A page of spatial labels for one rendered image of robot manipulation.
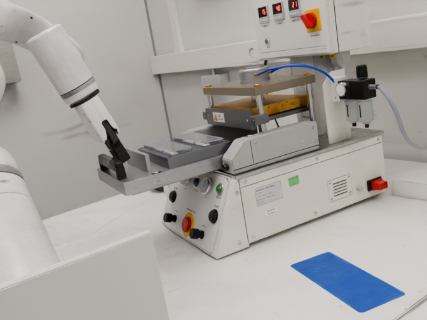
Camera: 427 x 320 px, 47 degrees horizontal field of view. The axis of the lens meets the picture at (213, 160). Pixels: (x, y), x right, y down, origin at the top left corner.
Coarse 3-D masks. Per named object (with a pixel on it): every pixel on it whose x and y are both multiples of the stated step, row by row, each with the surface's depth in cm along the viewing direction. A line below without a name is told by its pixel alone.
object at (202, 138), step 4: (192, 132) 132; (176, 136) 130; (180, 136) 129; (184, 136) 128; (188, 136) 127; (192, 136) 126; (196, 136) 125; (200, 136) 124; (204, 136) 123; (208, 136) 122; (212, 136) 121; (192, 140) 120; (196, 140) 119; (200, 140) 118; (204, 140) 117; (208, 140) 116; (212, 140) 116
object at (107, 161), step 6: (102, 156) 116; (108, 156) 115; (102, 162) 116; (108, 162) 111; (114, 162) 108; (120, 162) 107; (102, 168) 119; (108, 168) 120; (114, 168) 107; (120, 168) 107; (120, 174) 107
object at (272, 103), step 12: (252, 96) 129; (264, 96) 137; (276, 96) 133; (288, 96) 128; (300, 96) 125; (228, 108) 128; (240, 108) 122; (252, 108) 118; (264, 108) 119; (276, 108) 121; (288, 108) 123; (300, 108) 125
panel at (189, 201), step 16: (208, 176) 120; (224, 176) 114; (176, 192) 135; (192, 192) 126; (224, 192) 112; (176, 208) 133; (192, 208) 125; (208, 208) 117; (176, 224) 131; (192, 224) 123; (208, 224) 116; (192, 240) 122; (208, 240) 115
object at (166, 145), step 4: (160, 140) 127; (164, 140) 126; (144, 144) 126; (148, 144) 125; (152, 144) 124; (156, 144) 123; (160, 144) 122; (164, 144) 121; (168, 144) 120; (172, 144) 119; (176, 144) 119; (180, 144) 118; (160, 148) 117; (164, 148) 116; (168, 148) 115; (172, 148) 115; (176, 148) 114; (180, 148) 113; (184, 148) 112
